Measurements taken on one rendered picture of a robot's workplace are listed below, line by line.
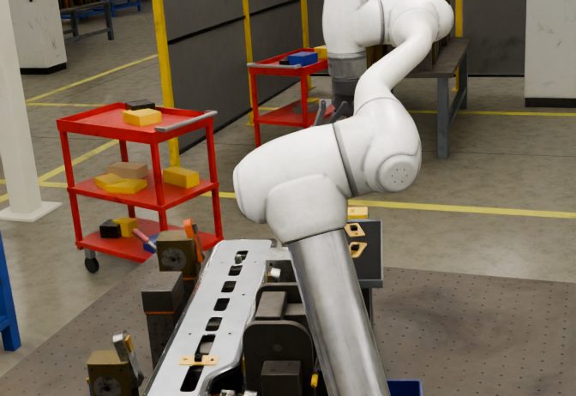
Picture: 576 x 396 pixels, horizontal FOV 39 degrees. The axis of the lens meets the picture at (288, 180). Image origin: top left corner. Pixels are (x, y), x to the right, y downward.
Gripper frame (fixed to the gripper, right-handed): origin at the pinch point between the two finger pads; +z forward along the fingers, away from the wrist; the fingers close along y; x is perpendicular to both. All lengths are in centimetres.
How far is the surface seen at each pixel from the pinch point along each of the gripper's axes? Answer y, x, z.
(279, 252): 18.7, -3.2, 23.5
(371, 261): 0.1, 19.3, 18.4
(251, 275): 25.4, -15.3, 34.6
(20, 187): 164, -382, 115
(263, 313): 27, 44, 15
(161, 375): 49, 30, 34
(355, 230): -0.1, 0.9, 18.1
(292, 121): -32, -373, 84
